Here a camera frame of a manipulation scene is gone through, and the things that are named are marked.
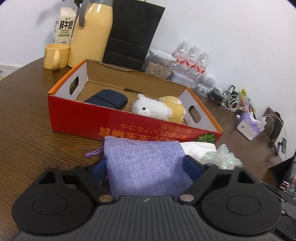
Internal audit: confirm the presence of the iridescent green bundle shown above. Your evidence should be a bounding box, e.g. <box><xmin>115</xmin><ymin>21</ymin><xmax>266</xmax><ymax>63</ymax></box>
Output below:
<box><xmin>200</xmin><ymin>144</ymin><xmax>243</xmax><ymax>170</ymax></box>

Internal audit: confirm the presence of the purple fabric pouch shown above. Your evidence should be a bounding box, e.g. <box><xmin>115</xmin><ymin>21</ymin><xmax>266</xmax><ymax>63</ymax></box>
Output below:
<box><xmin>86</xmin><ymin>136</ymin><xmax>193</xmax><ymax>198</ymax></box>

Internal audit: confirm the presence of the yellow white alpaca plush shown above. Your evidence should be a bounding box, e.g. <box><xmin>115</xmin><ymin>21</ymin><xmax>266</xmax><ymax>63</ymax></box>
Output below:
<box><xmin>132</xmin><ymin>94</ymin><xmax>186</xmax><ymax>123</ymax></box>

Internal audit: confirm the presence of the navy blue case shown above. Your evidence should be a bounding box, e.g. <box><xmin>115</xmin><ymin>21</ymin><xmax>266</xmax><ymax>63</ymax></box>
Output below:
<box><xmin>84</xmin><ymin>89</ymin><xmax>128</xmax><ymax>110</ymax></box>

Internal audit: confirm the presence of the white plastic bag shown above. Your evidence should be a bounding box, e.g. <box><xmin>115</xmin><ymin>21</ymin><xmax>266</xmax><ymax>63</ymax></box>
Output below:
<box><xmin>180</xmin><ymin>142</ymin><xmax>217</xmax><ymax>161</ymax></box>

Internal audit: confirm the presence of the purple tissue pack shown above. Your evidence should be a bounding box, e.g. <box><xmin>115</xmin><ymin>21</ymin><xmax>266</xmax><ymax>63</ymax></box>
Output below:
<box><xmin>236</xmin><ymin>113</ymin><xmax>267</xmax><ymax>141</ymax></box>

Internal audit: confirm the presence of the phone on stand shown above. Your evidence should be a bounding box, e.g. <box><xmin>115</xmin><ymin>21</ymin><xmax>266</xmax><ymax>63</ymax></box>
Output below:
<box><xmin>268</xmin><ymin>138</ymin><xmax>287</xmax><ymax>161</ymax></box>

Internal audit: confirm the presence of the colourful snack packet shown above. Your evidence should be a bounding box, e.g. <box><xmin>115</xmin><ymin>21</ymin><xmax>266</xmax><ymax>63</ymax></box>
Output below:
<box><xmin>240</xmin><ymin>89</ymin><xmax>255</xmax><ymax>116</ymax></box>

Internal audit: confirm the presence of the red cardboard box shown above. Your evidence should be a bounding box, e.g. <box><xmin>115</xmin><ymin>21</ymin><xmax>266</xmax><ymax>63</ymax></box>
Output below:
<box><xmin>48</xmin><ymin>60</ymin><xmax>223</xmax><ymax>142</ymax></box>

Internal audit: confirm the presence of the white robot toy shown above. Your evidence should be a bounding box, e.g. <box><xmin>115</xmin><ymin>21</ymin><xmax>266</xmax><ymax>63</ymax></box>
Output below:
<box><xmin>196</xmin><ymin>72</ymin><xmax>216</xmax><ymax>97</ymax></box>

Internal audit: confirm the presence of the water bottle right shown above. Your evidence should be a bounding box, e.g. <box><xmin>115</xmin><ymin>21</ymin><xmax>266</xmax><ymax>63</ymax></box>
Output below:
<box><xmin>195</xmin><ymin>51</ymin><xmax>209</xmax><ymax>77</ymax></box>

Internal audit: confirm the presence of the water bottle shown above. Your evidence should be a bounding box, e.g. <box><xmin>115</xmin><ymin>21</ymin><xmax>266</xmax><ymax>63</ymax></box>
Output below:
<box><xmin>172</xmin><ymin>40</ymin><xmax>189</xmax><ymax>70</ymax></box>
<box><xmin>195</xmin><ymin>51</ymin><xmax>209</xmax><ymax>77</ymax></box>
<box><xmin>184</xmin><ymin>45</ymin><xmax>199</xmax><ymax>75</ymax></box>

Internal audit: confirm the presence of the small white tin box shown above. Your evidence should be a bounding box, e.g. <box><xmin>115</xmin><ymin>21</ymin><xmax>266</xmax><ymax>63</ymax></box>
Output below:
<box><xmin>169</xmin><ymin>71</ymin><xmax>196</xmax><ymax>89</ymax></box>

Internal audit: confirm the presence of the yellow ceramic mug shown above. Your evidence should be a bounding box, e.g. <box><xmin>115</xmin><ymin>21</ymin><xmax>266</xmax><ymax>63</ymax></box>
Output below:
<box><xmin>43</xmin><ymin>44</ymin><xmax>70</xmax><ymax>71</ymax></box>

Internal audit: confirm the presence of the water bottle middle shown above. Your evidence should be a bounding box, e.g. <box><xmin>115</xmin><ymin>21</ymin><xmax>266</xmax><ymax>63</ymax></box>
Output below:
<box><xmin>184</xmin><ymin>45</ymin><xmax>199</xmax><ymax>75</ymax></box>

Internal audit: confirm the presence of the water bottle left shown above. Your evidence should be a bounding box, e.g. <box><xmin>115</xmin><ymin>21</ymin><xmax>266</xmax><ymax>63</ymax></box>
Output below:
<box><xmin>172</xmin><ymin>40</ymin><xmax>189</xmax><ymax>70</ymax></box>

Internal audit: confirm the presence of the clear nut storage container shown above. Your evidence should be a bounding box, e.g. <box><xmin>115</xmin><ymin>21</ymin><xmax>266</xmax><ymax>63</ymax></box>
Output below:
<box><xmin>144</xmin><ymin>49</ymin><xmax>176</xmax><ymax>79</ymax></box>

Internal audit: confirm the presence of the yellow thermos jug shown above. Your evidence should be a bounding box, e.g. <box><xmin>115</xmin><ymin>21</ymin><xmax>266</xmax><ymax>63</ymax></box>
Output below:
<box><xmin>68</xmin><ymin>0</ymin><xmax>113</xmax><ymax>67</ymax></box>

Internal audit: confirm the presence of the white milk carton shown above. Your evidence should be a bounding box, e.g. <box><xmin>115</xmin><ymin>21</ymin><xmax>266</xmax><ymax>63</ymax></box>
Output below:
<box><xmin>53</xmin><ymin>7</ymin><xmax>76</xmax><ymax>45</ymax></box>

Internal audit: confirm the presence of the black paper bag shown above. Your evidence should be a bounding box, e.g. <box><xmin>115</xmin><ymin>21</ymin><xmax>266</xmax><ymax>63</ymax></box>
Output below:
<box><xmin>103</xmin><ymin>1</ymin><xmax>165</xmax><ymax>71</ymax></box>

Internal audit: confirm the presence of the tangle of charger cables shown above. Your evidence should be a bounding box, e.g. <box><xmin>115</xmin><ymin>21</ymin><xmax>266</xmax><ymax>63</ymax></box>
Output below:
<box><xmin>206</xmin><ymin>84</ymin><xmax>243</xmax><ymax>114</ymax></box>

